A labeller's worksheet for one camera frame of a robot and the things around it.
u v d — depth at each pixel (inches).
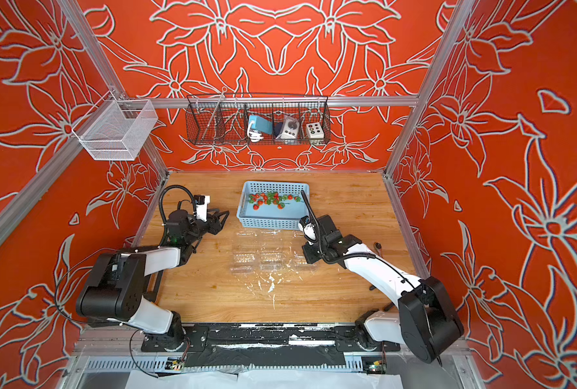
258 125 33.3
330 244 25.3
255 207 41.8
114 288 17.9
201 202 30.8
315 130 37.2
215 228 32.0
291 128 35.5
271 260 35.4
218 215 35.6
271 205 42.0
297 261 35.3
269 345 28.6
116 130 35.8
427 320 15.5
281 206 41.4
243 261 35.4
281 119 38.0
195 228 30.1
